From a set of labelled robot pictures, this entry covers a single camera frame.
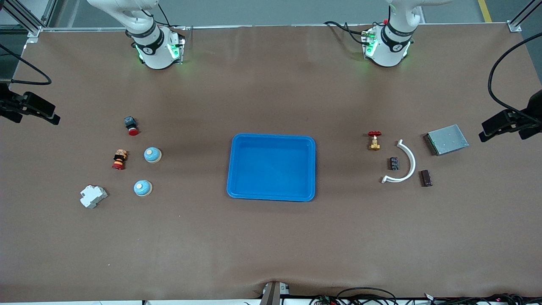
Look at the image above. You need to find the grey metal box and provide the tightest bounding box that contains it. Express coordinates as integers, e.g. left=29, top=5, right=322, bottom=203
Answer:
left=423, top=124, right=470, bottom=156

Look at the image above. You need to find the red pushbutton with orange base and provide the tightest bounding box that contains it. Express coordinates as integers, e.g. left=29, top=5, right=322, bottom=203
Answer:
left=112, top=149, right=128, bottom=171

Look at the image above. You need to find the white circuit breaker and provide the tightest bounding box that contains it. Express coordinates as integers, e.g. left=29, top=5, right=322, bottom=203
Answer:
left=80, top=185, right=108, bottom=209

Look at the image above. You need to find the blue plastic tray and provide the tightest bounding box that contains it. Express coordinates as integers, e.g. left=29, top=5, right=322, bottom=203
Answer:
left=227, top=133, right=317, bottom=202

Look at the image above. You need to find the metal table edge clamp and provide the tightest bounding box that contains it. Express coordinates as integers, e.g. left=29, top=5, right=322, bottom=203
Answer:
left=261, top=281, right=291, bottom=305

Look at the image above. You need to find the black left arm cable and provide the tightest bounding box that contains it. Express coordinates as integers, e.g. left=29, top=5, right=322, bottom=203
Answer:
left=488, top=33, right=542, bottom=121

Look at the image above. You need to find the aluminium frame post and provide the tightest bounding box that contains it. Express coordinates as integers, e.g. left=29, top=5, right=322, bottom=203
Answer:
left=0, top=0, right=58, bottom=38
left=508, top=0, right=542, bottom=33

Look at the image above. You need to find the white curved plastic bracket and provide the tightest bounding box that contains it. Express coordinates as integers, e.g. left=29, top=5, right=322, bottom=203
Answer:
left=381, top=139, right=417, bottom=184

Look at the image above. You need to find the black looped cable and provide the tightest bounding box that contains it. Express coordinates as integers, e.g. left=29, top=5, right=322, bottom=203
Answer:
left=337, top=287, right=398, bottom=305

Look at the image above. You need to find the tangled coloured wires bundle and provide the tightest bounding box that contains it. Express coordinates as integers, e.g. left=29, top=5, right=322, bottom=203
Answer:
left=311, top=292, right=542, bottom=305

